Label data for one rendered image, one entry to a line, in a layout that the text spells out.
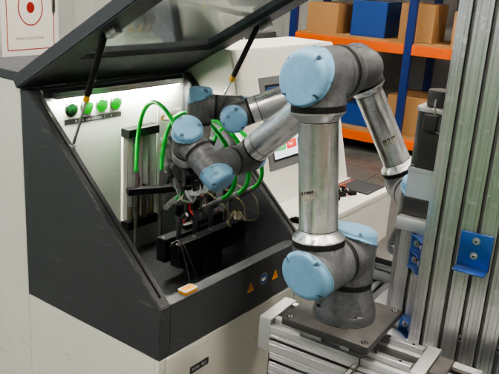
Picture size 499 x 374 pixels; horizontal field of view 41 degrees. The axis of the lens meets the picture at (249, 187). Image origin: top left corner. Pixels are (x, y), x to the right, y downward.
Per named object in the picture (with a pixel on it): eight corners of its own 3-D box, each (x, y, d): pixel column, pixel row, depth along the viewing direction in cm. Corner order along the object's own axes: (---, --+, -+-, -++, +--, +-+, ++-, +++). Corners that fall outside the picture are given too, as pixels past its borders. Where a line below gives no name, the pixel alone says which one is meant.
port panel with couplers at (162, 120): (162, 188, 243) (164, 103, 234) (155, 185, 245) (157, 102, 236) (186, 180, 253) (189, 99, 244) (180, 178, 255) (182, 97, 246)
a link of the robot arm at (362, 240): (382, 277, 161) (389, 224, 157) (353, 294, 151) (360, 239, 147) (339, 261, 168) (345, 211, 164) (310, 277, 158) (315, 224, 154)
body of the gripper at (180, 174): (177, 197, 183) (177, 176, 172) (168, 170, 186) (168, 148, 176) (203, 190, 185) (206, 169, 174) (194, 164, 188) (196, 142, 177)
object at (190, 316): (169, 356, 185) (171, 304, 180) (157, 350, 188) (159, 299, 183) (292, 284, 233) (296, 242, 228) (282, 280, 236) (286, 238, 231)
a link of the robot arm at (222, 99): (251, 127, 196) (214, 125, 195) (249, 119, 206) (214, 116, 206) (253, 100, 193) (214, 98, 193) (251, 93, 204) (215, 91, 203)
